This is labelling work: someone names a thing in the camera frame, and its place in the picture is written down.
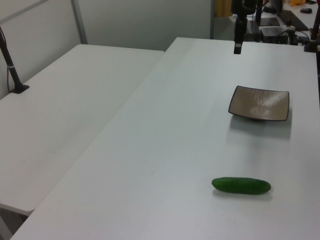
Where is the green cucumber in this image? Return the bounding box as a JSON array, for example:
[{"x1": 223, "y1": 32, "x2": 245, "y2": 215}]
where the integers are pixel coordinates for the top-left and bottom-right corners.
[{"x1": 211, "y1": 176, "x2": 272, "y2": 195}]

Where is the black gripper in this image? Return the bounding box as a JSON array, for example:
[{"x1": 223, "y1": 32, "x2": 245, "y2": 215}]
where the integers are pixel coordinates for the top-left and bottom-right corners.
[{"x1": 230, "y1": 0, "x2": 257, "y2": 55}]

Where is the black upright pole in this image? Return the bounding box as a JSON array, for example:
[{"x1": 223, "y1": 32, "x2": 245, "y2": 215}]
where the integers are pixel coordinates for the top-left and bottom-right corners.
[{"x1": 254, "y1": 0, "x2": 264, "y2": 27}]

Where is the white side table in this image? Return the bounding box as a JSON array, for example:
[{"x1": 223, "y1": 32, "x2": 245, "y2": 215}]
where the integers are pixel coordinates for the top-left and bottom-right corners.
[{"x1": 0, "y1": 43, "x2": 166, "y2": 217}]

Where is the grey aluminium partition post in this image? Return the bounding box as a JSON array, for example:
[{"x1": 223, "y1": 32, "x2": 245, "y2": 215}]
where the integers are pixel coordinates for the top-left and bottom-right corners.
[{"x1": 70, "y1": 0, "x2": 89, "y2": 46}]

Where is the dark red clamp stand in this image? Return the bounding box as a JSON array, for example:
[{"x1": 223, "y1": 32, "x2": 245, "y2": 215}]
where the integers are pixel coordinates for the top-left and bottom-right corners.
[{"x1": 303, "y1": 13, "x2": 320, "y2": 53}]

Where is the square brown ceramic plate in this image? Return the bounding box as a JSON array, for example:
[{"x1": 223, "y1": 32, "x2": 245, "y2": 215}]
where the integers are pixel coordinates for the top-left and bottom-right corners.
[{"x1": 227, "y1": 85, "x2": 291, "y2": 123}]

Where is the black electronics box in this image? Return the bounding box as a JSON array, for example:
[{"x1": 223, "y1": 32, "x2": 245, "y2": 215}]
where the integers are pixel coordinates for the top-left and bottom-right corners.
[{"x1": 259, "y1": 26, "x2": 299, "y2": 46}]

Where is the yellow board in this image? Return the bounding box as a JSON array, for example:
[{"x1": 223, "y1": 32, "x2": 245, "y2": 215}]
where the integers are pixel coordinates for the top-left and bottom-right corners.
[{"x1": 214, "y1": 0, "x2": 233, "y2": 18}]

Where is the black camera stand pole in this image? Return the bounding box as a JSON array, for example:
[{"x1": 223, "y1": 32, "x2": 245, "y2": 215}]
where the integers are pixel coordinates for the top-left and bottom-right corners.
[{"x1": 0, "y1": 25, "x2": 30, "y2": 95}]

